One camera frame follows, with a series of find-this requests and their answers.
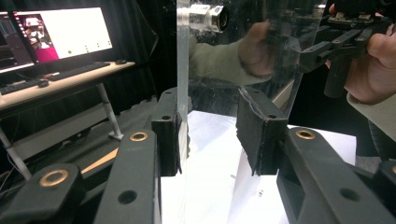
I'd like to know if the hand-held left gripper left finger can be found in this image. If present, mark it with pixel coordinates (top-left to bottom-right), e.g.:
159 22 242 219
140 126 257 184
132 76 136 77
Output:
92 86 183 224

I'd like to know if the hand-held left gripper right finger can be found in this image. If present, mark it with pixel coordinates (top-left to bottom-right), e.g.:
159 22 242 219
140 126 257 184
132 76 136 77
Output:
234 86 396 224

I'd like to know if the clear acrylic sheet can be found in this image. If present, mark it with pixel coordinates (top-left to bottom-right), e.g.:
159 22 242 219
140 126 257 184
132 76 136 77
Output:
176 0 329 175

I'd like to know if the long metal standoff screw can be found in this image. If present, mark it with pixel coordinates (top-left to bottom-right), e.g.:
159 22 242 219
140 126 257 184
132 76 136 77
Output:
177 4 231 35

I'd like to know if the wooden table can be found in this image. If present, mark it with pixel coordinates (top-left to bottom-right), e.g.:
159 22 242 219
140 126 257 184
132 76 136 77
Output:
80 147 120 175

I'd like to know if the white board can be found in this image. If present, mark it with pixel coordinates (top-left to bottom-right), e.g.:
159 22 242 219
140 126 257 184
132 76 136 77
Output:
160 109 358 224

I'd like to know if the desk with white metal legs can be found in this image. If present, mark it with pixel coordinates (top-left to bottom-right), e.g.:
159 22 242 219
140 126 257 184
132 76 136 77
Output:
0 61 137 182

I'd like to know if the black keyboard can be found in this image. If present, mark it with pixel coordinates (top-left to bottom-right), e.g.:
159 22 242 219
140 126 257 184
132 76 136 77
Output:
0 78 42 96
47 61 112 82

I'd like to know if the dark curtain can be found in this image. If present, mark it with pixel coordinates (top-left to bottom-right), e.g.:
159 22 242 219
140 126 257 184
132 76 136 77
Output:
101 0 178 105

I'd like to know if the large computer monitor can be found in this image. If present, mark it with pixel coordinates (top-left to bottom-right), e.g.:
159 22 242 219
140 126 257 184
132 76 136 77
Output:
11 6 114 65

